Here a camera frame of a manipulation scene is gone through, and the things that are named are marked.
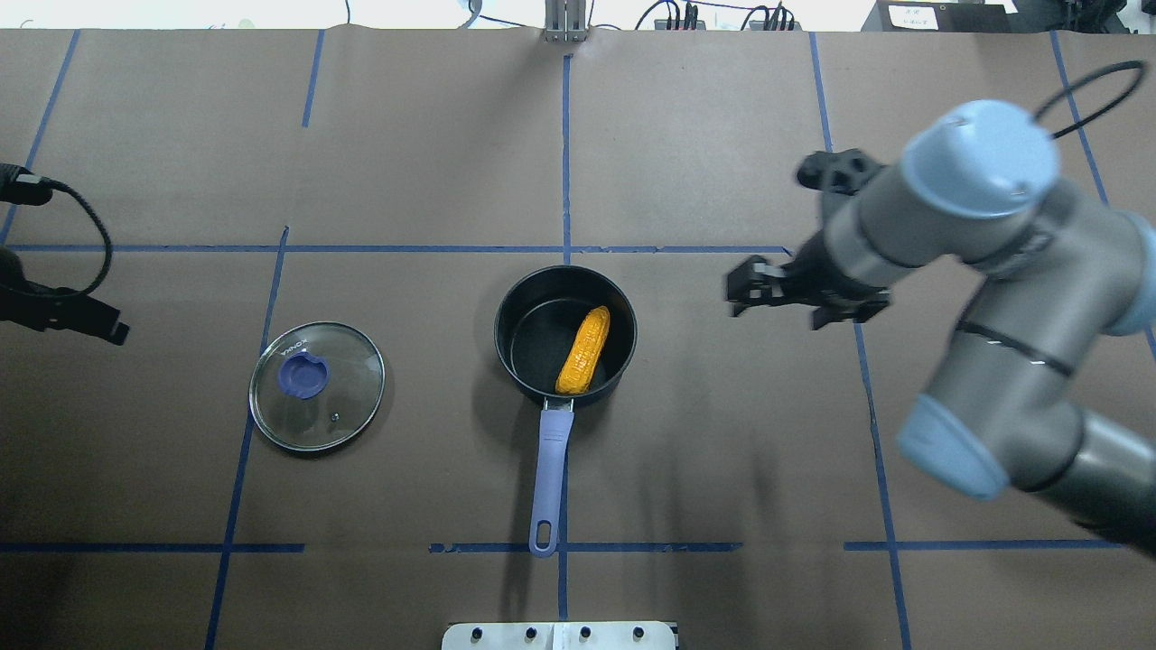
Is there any white mounting post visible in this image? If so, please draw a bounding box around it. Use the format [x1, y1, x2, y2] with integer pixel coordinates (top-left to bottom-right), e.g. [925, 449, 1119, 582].
[440, 620, 681, 649]

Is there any aluminium frame post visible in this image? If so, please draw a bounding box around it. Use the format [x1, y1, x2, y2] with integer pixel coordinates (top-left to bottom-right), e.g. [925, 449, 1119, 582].
[544, 0, 590, 42]

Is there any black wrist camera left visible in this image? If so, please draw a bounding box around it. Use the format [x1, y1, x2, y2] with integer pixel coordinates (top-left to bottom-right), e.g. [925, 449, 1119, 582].
[0, 163, 54, 206]

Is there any glass pot lid blue knob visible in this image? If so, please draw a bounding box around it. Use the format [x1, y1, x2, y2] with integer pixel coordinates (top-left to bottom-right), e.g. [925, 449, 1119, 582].
[247, 322, 387, 455]

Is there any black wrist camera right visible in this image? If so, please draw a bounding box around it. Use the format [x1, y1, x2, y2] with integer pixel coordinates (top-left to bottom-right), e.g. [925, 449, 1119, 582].
[796, 148, 887, 197]

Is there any black box white label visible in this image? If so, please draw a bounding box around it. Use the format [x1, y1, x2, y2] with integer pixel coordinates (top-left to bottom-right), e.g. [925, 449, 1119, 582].
[860, 1, 1014, 34]

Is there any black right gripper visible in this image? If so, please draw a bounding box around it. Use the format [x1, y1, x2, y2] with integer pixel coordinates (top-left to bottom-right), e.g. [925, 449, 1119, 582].
[725, 232, 892, 330]

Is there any yellow corn cob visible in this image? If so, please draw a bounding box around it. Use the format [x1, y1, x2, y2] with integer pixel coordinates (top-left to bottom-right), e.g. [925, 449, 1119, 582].
[555, 306, 612, 396]

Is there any dark blue saucepan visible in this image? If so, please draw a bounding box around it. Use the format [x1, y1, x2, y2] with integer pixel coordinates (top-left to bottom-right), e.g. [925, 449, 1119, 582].
[494, 265, 639, 559]

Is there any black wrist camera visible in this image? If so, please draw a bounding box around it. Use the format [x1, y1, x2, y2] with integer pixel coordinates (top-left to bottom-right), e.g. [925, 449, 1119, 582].
[796, 148, 887, 197]
[0, 163, 54, 206]

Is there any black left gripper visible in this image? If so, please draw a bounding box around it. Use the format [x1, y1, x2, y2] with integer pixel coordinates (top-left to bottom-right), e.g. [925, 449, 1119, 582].
[1, 246, 131, 346]

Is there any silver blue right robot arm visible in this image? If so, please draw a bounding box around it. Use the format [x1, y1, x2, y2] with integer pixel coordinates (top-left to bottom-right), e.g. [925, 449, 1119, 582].
[725, 60, 1155, 556]

